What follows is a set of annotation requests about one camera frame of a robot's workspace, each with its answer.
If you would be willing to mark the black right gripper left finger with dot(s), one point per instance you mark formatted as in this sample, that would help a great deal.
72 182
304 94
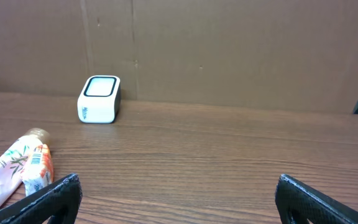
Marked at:
58 202

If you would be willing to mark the small orange candy pack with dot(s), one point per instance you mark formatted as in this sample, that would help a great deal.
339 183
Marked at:
38 170

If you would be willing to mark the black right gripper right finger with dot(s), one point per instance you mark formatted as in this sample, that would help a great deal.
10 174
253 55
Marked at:
299 203

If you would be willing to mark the white cream tube gold cap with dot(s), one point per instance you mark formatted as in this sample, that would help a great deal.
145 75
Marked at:
13 160

